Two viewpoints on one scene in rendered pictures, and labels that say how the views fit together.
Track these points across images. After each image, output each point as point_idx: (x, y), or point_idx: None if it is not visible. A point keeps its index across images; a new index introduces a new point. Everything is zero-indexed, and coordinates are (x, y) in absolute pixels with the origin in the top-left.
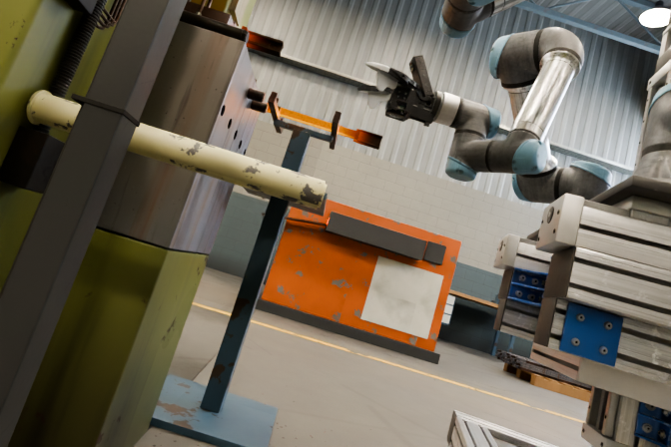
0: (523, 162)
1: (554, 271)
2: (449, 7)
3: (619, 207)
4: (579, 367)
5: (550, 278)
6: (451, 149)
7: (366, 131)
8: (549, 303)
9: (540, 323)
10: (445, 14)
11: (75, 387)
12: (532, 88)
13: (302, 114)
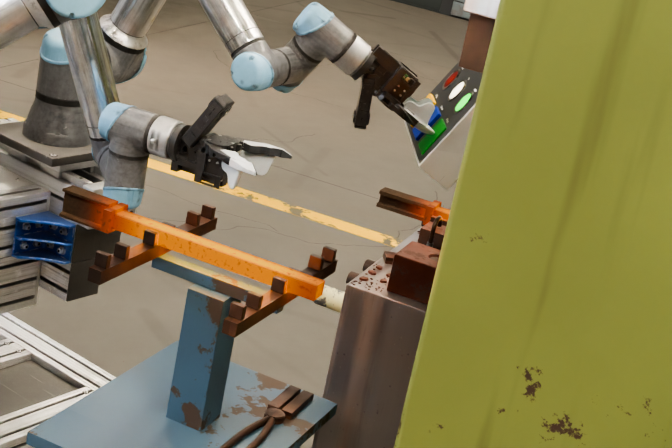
0: None
1: (90, 238)
2: (278, 85)
3: (90, 162)
4: (37, 294)
5: (83, 245)
6: (144, 180)
7: (104, 196)
8: (90, 264)
9: (77, 283)
10: (272, 85)
11: None
12: (107, 60)
13: (240, 251)
